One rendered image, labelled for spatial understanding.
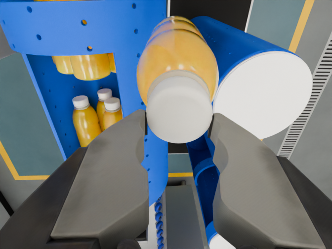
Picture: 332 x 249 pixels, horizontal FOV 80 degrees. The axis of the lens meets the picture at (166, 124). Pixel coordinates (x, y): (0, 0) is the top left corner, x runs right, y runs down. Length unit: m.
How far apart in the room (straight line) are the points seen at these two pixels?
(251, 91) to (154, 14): 0.35
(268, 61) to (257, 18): 1.12
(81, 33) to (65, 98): 0.31
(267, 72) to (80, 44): 0.45
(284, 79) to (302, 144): 1.90
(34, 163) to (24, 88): 0.83
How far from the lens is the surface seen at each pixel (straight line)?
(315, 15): 1.91
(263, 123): 0.67
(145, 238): 0.99
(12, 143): 2.34
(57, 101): 0.57
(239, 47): 0.64
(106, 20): 0.31
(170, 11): 1.38
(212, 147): 1.45
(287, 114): 0.70
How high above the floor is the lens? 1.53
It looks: 57 degrees down
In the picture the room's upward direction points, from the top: 174 degrees clockwise
